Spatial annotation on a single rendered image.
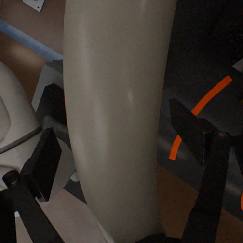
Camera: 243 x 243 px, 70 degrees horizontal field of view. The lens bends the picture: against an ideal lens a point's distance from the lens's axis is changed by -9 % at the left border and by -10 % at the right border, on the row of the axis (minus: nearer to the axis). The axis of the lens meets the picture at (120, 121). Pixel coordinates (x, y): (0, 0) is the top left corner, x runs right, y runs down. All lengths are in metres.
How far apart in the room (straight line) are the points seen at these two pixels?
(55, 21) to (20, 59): 0.48
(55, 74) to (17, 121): 0.24
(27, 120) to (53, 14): 1.22
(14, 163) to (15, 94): 0.15
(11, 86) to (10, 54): 1.44
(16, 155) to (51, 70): 0.31
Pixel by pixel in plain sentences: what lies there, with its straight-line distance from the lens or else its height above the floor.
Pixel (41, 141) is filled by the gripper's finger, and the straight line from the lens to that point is 0.17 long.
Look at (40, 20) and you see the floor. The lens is 1.67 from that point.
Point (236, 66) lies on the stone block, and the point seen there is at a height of 0.60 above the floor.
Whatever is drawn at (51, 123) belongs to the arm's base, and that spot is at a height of 0.87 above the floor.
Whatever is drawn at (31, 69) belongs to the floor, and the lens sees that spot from 1.76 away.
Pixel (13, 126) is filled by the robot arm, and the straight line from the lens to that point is 0.45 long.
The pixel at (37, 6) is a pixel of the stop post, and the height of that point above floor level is 0.02.
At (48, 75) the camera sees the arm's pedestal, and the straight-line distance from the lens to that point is 0.65.
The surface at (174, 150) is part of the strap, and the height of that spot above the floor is 0.02.
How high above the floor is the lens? 1.31
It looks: 61 degrees down
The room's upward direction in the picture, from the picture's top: 146 degrees counter-clockwise
